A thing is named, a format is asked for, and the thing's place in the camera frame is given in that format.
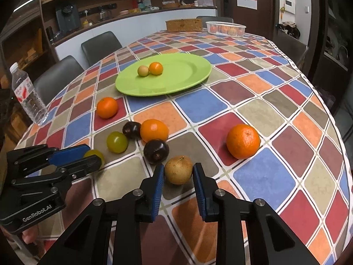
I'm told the dark chair far end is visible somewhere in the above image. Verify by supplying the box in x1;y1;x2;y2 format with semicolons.
197;16;233;29

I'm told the dark chair right side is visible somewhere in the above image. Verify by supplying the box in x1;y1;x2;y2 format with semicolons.
273;29;309;69

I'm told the woven brown box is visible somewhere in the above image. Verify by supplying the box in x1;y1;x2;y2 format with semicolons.
166;19;203;32

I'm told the dark chair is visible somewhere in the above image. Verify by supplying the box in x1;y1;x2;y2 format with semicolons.
81;31;122;66
34;56;84;105
273;29;309;69

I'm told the clear water bottle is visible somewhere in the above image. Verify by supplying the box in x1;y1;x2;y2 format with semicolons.
9;62;49;125

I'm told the brown door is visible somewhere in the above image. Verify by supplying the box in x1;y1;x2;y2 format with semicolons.
218;0;279;40

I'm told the clear plastic basket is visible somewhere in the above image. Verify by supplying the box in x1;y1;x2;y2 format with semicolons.
206;22;246;37

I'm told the wooden counter shelf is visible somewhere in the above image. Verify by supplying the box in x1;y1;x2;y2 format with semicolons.
52;7;218;47

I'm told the tan longan fruit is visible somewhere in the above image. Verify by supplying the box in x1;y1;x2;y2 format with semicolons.
137;65;150;77

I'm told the green plate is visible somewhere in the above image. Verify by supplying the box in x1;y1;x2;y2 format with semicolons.
115;53;212;97

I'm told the mandarin near plate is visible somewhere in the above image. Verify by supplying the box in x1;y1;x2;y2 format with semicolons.
96;97;119;119

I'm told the green tomato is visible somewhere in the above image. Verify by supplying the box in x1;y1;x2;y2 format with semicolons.
107;131;129;154
83;150;105;168

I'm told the checkered tablecloth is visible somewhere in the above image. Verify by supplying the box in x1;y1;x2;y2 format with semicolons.
20;32;352;264

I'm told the small orange kumquat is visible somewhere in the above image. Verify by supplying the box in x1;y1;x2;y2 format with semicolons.
149;62;163;75

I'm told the orange fruit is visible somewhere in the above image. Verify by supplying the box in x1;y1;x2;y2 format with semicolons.
140;119;169;142

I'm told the black coffee machine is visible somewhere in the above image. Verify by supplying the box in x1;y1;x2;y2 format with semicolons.
56;4;81;34

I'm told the dark plum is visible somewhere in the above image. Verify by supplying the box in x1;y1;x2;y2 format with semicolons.
144;139;169;165
122;121;141;139

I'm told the mandarin right side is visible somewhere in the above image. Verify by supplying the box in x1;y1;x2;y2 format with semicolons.
225;124;261;160

